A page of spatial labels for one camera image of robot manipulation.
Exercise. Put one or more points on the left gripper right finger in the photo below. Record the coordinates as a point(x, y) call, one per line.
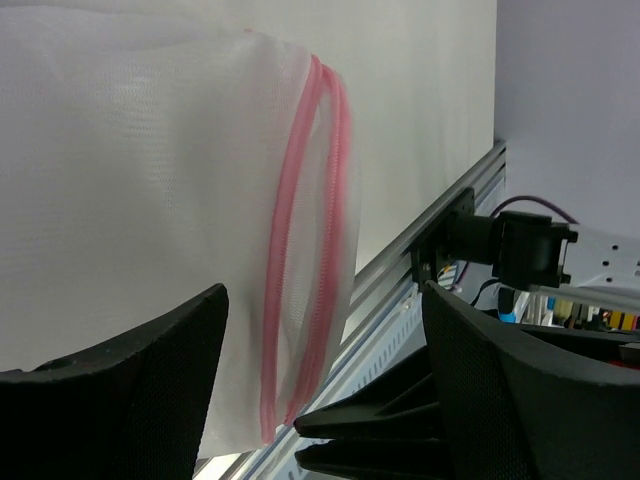
point(517, 407)

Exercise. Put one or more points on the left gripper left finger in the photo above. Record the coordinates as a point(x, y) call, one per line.
point(131, 407)

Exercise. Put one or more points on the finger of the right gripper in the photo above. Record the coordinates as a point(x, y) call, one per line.
point(402, 403)
point(429, 459)

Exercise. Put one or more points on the white pink mesh laundry bag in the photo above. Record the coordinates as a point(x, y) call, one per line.
point(145, 158)

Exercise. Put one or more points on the white slotted cable duct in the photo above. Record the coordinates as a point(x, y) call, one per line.
point(393, 336)

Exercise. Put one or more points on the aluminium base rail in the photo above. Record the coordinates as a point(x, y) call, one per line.
point(377, 285)

